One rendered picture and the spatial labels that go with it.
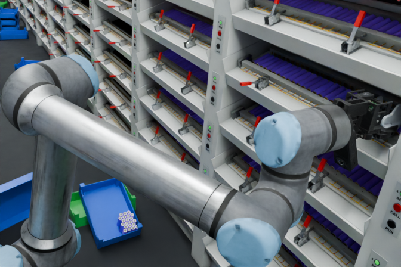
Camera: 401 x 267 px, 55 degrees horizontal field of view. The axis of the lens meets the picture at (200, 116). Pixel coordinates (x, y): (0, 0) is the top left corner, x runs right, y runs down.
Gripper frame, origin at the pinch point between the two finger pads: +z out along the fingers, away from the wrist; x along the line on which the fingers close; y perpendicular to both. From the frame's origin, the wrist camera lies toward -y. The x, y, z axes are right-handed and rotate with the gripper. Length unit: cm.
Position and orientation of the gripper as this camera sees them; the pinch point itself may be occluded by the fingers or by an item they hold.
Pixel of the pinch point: (392, 120)
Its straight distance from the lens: 96.6
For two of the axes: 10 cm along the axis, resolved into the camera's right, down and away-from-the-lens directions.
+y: 0.9, -9.0, -4.3
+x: -5.2, -4.1, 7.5
